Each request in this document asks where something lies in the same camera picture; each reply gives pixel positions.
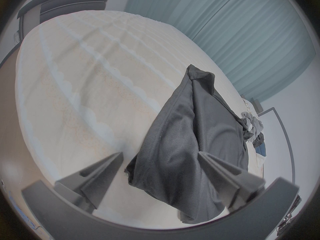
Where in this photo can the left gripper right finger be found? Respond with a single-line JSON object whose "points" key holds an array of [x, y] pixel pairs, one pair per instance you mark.
{"points": [[225, 181]]}

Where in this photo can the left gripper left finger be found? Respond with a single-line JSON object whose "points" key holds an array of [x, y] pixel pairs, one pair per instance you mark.
{"points": [[100, 179]]}

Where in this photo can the black T-shirt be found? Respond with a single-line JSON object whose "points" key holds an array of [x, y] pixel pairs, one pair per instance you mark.
{"points": [[175, 134]]}

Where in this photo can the bed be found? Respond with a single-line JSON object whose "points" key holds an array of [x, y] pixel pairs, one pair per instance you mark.
{"points": [[87, 84]]}

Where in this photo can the blue and white garment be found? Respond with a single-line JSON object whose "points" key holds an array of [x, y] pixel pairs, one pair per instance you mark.
{"points": [[261, 150]]}

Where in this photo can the shiny black garment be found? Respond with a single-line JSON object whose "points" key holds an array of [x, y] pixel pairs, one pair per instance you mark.
{"points": [[258, 140]]}

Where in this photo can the grey garment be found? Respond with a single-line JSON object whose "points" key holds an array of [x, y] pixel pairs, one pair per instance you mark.
{"points": [[253, 124]]}

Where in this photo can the white printed pillow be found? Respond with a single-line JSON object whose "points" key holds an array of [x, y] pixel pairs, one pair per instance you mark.
{"points": [[248, 106]]}

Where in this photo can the grey bedside table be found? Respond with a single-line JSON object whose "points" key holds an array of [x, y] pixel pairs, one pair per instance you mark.
{"points": [[257, 106]]}

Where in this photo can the blue-green curtain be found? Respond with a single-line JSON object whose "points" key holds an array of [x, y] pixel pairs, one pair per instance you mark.
{"points": [[162, 4], [250, 46]]}

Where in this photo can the black chest of drawers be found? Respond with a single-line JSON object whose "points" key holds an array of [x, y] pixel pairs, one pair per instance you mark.
{"points": [[72, 5]]}

